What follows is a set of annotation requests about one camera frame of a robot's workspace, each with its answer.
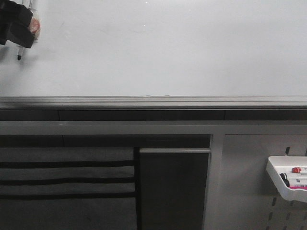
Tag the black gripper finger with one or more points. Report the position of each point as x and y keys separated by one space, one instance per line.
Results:
x=14 y=24

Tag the white whiteboard marker black tip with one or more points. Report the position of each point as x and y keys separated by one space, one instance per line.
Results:
x=29 y=4

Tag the white whiteboard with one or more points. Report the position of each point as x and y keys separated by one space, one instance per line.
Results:
x=162 y=48

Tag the grey aluminium whiteboard tray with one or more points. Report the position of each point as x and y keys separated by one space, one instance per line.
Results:
x=151 y=102

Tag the grey fabric pocket organizer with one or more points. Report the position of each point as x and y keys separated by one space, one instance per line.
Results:
x=69 y=189

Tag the grey pegboard panel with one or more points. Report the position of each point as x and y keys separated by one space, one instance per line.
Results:
x=241 y=195

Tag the black capped marker in tray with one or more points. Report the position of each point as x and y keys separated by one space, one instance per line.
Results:
x=293 y=178

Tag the white plastic tray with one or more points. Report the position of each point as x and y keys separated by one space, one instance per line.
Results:
x=284 y=164

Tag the red capped marker in tray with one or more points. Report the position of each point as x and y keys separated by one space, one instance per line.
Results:
x=299 y=170

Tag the pink labelled marker in tray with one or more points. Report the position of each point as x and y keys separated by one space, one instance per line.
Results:
x=298 y=186

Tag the dark grey panel with rail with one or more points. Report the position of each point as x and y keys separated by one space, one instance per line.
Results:
x=173 y=189

